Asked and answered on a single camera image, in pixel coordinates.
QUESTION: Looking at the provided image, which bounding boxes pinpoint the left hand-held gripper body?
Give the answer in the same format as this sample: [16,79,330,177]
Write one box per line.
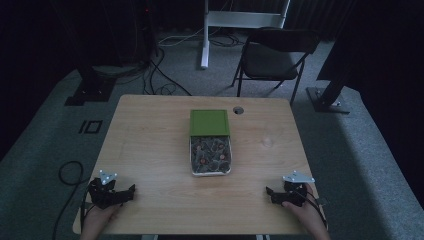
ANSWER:
[87,169,126,211]

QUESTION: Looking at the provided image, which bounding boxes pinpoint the black folding chair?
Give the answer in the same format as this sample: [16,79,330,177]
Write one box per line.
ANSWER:
[231,27,320,105]

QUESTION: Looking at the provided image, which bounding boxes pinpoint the person's left hand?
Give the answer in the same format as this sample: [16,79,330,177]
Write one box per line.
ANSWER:
[79,203,123,240]

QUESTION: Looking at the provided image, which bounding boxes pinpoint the black stand with base plate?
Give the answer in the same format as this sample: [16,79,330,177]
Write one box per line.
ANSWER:
[64,64,117,107]

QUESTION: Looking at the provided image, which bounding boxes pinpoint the white box tray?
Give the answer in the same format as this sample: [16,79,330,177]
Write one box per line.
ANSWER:
[188,134,233,177]

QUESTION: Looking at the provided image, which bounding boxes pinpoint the green box sleeve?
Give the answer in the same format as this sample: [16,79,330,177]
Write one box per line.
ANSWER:
[189,109,231,138]

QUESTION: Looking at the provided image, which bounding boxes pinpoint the white desk frame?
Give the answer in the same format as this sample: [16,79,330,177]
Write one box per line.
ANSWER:
[200,0,292,70]

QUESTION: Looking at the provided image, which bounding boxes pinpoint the right hand-held gripper cable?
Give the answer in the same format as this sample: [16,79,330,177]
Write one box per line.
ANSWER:
[297,190,329,231]

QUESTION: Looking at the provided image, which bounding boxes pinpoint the person's right hand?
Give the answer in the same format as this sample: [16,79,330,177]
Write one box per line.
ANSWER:
[281,184,330,240]

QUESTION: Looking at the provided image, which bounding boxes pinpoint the black floor cables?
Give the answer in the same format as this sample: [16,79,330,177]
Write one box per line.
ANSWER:
[141,46,193,98]

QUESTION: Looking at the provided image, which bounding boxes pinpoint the white floor cable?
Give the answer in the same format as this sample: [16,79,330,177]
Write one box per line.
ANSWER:
[157,27,205,48]

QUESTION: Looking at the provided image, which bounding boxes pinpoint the hand-held gripper cable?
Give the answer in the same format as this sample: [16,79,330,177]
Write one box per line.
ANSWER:
[297,190,329,231]
[79,199,97,231]

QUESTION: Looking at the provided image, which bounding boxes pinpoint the black cable loop on floor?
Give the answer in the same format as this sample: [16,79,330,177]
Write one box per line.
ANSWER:
[51,160,88,240]

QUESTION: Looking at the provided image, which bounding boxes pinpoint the left hand-held gripper cable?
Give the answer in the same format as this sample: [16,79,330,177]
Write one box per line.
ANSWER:
[79,199,97,231]

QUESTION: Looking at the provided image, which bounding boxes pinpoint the black stand with metal foot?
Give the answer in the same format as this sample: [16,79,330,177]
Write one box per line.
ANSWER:
[305,19,358,115]

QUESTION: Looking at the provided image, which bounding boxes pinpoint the pile of dark small packets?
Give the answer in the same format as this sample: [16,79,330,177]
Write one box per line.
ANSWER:
[191,136,231,174]

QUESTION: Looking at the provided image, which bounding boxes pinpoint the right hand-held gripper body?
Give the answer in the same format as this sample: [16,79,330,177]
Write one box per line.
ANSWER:
[278,170,316,208]

